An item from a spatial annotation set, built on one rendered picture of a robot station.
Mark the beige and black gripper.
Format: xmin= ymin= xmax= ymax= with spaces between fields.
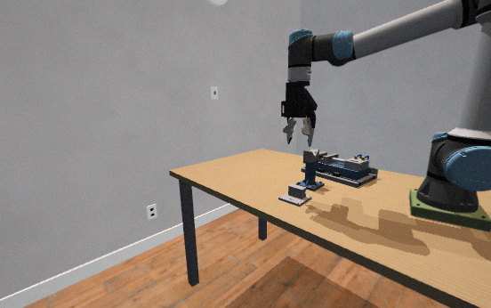
xmin=281 ymin=81 xmax=316 ymax=147

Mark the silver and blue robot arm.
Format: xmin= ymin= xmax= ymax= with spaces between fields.
xmin=287 ymin=0 xmax=491 ymax=213

